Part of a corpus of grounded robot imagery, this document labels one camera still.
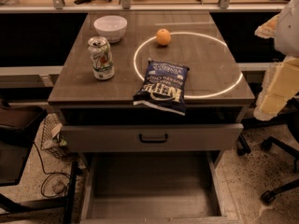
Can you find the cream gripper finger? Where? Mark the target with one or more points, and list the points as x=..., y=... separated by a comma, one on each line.
x=267, y=29
x=280, y=84

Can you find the wire mesh basket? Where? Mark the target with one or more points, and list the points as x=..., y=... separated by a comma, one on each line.
x=52, y=140

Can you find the top drawer with black handle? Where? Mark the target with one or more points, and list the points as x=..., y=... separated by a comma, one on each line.
x=152, y=138

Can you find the open middle drawer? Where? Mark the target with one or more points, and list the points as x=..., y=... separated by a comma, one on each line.
x=153, y=188

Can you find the green white soda can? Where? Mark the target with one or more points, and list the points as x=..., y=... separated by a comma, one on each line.
x=101, y=58

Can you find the white ceramic bowl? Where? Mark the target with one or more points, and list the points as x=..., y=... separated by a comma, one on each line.
x=111, y=27

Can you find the orange fruit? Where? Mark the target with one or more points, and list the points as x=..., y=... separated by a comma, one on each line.
x=163, y=37

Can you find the blue potato chip bag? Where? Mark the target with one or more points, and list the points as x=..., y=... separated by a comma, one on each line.
x=163, y=87

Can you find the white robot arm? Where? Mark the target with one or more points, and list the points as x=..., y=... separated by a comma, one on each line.
x=287, y=33

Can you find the grey drawer cabinet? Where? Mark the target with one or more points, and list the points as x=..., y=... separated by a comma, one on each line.
x=215, y=91

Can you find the dark chair at left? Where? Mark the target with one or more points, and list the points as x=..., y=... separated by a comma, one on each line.
x=18, y=129

